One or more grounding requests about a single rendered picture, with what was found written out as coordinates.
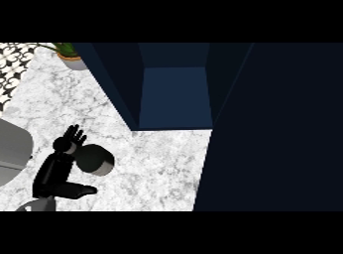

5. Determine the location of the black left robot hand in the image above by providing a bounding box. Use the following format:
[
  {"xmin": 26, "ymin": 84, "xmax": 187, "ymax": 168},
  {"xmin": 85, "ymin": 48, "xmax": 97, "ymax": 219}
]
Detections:
[{"xmin": 32, "ymin": 123, "xmax": 100, "ymax": 201}]

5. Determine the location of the dark wine bottle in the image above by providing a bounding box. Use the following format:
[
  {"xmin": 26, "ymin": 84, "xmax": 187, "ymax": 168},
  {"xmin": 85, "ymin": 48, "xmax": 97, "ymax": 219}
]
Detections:
[{"xmin": 53, "ymin": 136, "xmax": 116, "ymax": 177}]

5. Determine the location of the dark blue open cabinet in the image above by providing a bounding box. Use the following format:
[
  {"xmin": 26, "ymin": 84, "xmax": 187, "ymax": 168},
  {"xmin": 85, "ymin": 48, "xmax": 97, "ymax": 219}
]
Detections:
[{"xmin": 72, "ymin": 42, "xmax": 256, "ymax": 132}]

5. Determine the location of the grey rounded appliance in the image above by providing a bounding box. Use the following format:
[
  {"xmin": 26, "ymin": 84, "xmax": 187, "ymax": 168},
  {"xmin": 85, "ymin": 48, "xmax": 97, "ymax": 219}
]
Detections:
[{"xmin": 0, "ymin": 111, "xmax": 36, "ymax": 191}]

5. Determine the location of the green potted plant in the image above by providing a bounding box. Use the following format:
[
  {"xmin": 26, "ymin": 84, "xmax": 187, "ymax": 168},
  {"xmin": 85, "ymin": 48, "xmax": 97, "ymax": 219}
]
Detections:
[{"xmin": 36, "ymin": 42, "xmax": 89, "ymax": 71}]

